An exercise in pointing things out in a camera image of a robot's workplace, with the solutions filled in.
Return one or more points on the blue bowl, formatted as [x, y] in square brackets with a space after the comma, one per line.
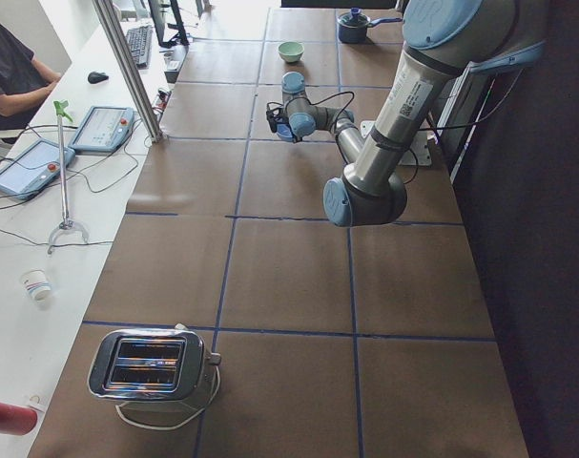
[284, 132]

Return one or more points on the green bowl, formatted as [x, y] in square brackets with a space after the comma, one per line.
[290, 51]

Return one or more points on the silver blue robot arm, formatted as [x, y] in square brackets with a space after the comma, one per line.
[442, 39]

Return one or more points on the white mounting pillar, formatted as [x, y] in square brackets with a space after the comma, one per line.
[418, 152]

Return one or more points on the blue saucepan with glass lid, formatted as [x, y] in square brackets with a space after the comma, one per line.
[353, 26]

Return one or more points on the far orange connector block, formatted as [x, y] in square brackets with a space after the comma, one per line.
[161, 99]

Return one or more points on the black keyboard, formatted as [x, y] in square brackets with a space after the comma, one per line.
[139, 44]

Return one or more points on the far blue teach pendant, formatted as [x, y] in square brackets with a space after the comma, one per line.
[103, 130]

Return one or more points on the blue teach pendant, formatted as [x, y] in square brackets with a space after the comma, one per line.
[32, 171]
[103, 130]

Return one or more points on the black monitor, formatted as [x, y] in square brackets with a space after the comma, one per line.
[168, 23]

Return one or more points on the black computer mouse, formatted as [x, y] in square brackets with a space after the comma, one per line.
[97, 77]

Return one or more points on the reacher grabber stick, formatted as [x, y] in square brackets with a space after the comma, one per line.
[67, 224]

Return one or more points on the silver toaster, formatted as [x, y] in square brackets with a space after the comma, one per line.
[155, 369]

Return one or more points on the near blue teach pendant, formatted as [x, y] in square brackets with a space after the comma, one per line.
[32, 171]

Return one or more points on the person in black shirt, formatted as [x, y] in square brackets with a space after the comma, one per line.
[25, 82]

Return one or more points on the paper cup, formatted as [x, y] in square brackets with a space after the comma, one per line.
[36, 284]

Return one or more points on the red cylinder bottle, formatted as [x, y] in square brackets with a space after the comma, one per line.
[17, 420]

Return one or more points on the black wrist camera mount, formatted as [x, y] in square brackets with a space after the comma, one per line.
[275, 116]

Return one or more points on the aluminium frame post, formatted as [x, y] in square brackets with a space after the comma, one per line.
[111, 26]

